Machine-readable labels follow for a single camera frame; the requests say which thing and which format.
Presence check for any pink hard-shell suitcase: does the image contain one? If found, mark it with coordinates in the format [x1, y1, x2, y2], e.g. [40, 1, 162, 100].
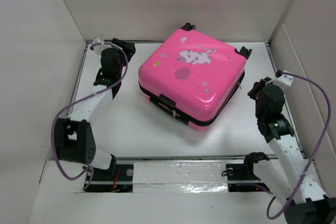
[138, 23, 252, 130]

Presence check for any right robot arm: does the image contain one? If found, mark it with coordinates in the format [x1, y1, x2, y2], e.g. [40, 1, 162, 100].
[242, 73, 335, 223]

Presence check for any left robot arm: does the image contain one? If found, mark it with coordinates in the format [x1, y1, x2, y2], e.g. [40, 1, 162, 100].
[51, 37, 136, 180]

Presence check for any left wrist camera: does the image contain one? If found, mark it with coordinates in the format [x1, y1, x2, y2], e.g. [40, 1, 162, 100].
[89, 36, 106, 55]

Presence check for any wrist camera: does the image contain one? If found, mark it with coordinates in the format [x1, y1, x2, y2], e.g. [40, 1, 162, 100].
[89, 36, 106, 55]
[274, 70, 293, 90]

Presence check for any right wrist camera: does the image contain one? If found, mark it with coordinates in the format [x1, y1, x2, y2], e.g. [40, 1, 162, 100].
[274, 70, 293, 90]

